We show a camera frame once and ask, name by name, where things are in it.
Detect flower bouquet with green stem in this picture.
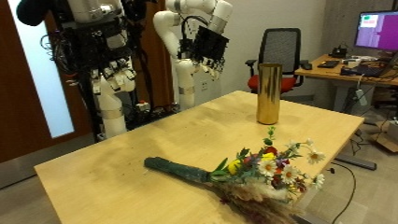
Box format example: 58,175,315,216
142,125,327,224

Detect gold cylindrical vase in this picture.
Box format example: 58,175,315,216
255,63,283,126

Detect black office chair red seat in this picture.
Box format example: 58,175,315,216
243,27,313,94

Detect black padded cover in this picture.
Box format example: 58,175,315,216
16,0,53,27

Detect white emergency stop box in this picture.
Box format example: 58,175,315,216
136,100,152,113

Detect brown door with frosted glass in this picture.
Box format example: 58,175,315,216
0,0,93,165

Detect black keyboard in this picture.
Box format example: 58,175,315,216
315,60,342,69

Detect wooden office desk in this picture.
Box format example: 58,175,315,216
294,54,398,113

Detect black desk phone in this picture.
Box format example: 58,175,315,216
331,45,350,60

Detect white power strip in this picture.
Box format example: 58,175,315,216
354,89,370,107

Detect computer monitor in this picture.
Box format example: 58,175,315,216
353,9,398,52

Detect grey table foot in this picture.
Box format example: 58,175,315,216
333,153,378,172

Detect cardboard box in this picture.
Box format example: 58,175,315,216
370,120,398,153

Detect black floor cable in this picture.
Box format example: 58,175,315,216
330,161,358,224

